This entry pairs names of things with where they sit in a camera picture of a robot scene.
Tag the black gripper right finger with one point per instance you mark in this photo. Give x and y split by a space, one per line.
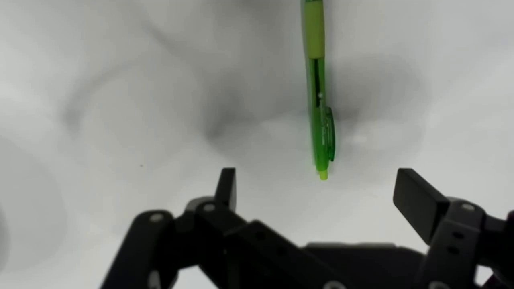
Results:
459 241

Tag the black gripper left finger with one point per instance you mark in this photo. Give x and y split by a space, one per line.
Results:
225 251

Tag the green pen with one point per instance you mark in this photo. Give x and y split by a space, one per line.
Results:
315 81

